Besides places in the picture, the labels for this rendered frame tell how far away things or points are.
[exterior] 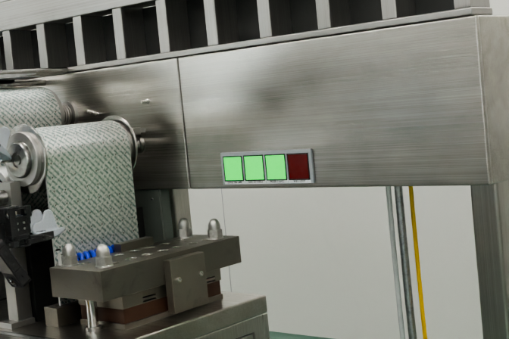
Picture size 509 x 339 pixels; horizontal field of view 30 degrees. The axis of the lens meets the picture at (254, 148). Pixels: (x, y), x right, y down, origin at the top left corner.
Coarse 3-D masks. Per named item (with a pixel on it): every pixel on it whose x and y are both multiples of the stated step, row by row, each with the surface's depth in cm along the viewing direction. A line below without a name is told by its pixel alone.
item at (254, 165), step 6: (258, 156) 200; (246, 162) 202; (252, 162) 201; (258, 162) 200; (246, 168) 203; (252, 168) 201; (258, 168) 200; (246, 174) 203; (252, 174) 202; (258, 174) 200
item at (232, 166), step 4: (224, 160) 207; (228, 160) 206; (232, 160) 205; (236, 160) 204; (240, 160) 204; (224, 164) 207; (228, 164) 206; (232, 164) 205; (236, 164) 204; (240, 164) 204; (228, 168) 206; (232, 168) 205; (236, 168) 204; (240, 168) 204; (228, 172) 206; (232, 172) 205; (236, 172) 205; (240, 172) 204; (228, 176) 206; (232, 176) 206; (236, 176) 205; (240, 176) 204
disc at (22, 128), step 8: (16, 128) 202; (24, 128) 200; (32, 128) 198; (32, 136) 198; (40, 136) 197; (40, 144) 197; (40, 152) 197; (40, 176) 198; (40, 184) 198; (24, 192) 202; (32, 192) 200
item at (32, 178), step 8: (16, 136) 200; (24, 136) 198; (128, 136) 216; (8, 144) 202; (32, 144) 197; (32, 152) 197; (32, 160) 197; (40, 160) 197; (8, 168) 203; (32, 168) 198; (40, 168) 197; (32, 176) 198; (24, 184) 200; (32, 184) 199
